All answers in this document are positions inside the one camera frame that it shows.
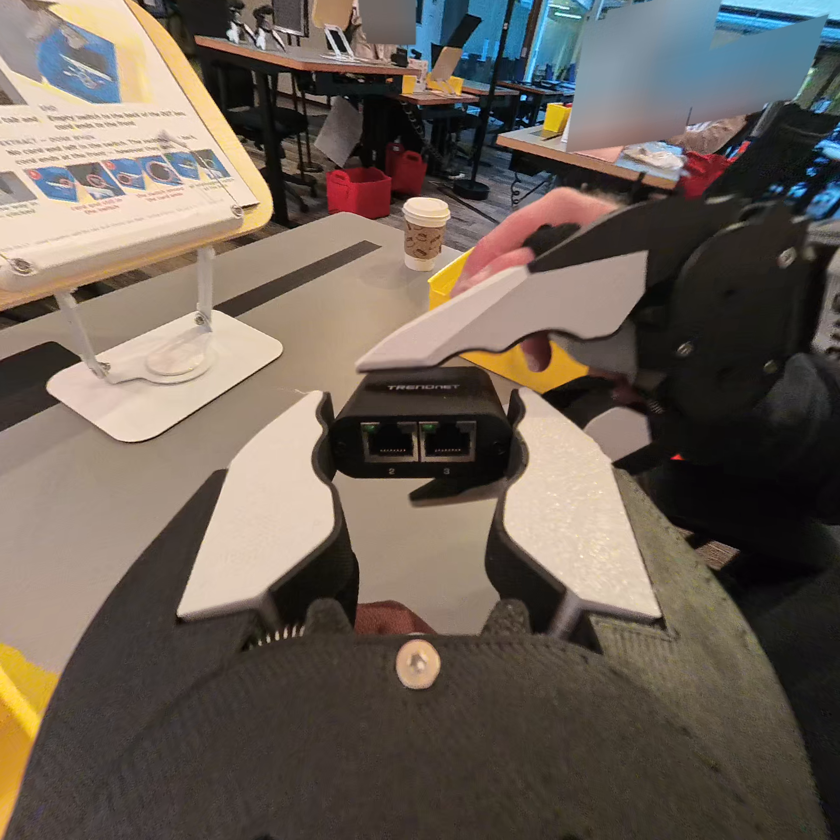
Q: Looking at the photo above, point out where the printed instruction board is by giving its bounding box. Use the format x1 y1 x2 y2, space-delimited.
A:
0 0 273 309

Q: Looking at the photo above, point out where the person's right forearm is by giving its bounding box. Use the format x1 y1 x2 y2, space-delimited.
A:
755 351 840 526

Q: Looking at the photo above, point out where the person's left hand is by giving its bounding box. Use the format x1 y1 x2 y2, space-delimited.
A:
354 600 437 636

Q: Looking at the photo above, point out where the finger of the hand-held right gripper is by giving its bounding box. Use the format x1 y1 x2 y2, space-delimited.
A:
408 406 657 506
354 251 651 376

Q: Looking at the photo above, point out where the black network switch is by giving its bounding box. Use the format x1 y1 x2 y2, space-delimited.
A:
328 367 513 480

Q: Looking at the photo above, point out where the long wooden work table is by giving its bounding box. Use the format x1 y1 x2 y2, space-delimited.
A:
195 36 480 227

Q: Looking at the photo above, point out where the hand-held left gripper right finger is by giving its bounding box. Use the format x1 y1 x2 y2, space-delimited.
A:
486 386 664 637

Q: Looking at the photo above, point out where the red storage bin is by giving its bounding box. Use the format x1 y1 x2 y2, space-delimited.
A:
385 141 427 196
326 167 392 219

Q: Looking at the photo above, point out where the paper coffee cup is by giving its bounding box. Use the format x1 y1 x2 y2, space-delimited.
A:
402 197 452 271

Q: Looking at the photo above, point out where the yellow divided plastic bin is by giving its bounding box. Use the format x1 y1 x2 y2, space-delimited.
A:
428 249 592 395

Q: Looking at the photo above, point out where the person's right hand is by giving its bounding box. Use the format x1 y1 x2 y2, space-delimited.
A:
455 187 621 374

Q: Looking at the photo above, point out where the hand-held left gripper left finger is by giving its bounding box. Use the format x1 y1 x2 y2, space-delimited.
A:
175 390 361 634

